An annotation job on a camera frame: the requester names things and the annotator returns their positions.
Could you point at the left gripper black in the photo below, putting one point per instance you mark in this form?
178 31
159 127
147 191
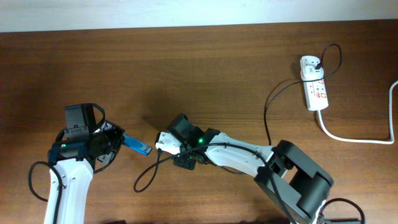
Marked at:
116 131

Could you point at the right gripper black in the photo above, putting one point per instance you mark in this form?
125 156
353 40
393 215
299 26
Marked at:
187 162

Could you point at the blue Samsung Galaxy smartphone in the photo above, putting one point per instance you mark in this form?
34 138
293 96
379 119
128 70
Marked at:
136 145

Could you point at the white power strip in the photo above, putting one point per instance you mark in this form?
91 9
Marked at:
315 91

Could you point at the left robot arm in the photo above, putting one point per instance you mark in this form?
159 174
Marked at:
70 181

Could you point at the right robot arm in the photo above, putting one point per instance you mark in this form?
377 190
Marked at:
296 183

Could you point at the white USB charger plug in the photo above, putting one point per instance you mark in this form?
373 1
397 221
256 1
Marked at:
309 71

